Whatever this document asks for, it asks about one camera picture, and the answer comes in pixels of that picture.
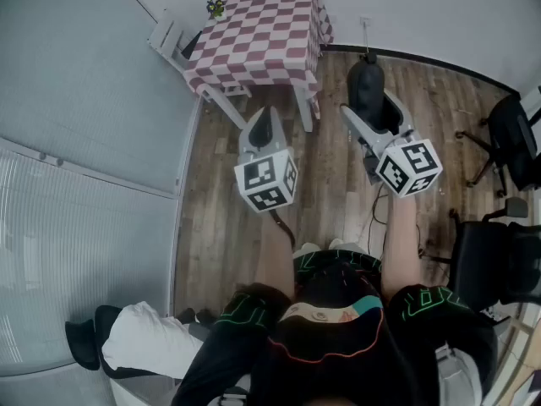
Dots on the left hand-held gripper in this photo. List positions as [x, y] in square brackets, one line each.
[262, 176]

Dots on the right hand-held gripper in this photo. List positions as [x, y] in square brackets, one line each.
[406, 167]

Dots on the person's right forearm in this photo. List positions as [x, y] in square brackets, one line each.
[401, 243]

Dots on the person's left forearm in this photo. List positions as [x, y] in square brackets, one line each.
[274, 260]

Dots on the red white checkered tablecloth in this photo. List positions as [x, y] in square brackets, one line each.
[262, 36]

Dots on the flat black board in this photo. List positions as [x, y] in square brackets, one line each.
[192, 45]

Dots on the person's left white shoe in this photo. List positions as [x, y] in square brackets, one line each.
[306, 250]

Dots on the person's white shoe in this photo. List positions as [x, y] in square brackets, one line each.
[346, 245]
[306, 250]

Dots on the person's right white shoe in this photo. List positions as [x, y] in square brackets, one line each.
[346, 245]

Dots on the small potted flower plant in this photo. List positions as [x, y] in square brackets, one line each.
[216, 9]

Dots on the white shelf rack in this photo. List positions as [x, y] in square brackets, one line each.
[167, 36]

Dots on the person's black printed shirt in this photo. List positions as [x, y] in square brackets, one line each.
[338, 353]

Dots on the white pillow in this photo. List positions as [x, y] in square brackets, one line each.
[148, 341]

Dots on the grey bag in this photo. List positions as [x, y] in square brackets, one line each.
[458, 379]

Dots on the black low chair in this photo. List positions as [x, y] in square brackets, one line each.
[82, 341]

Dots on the white table frame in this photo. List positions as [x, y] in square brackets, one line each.
[304, 108]

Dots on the white wall socket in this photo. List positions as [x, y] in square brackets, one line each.
[365, 20]

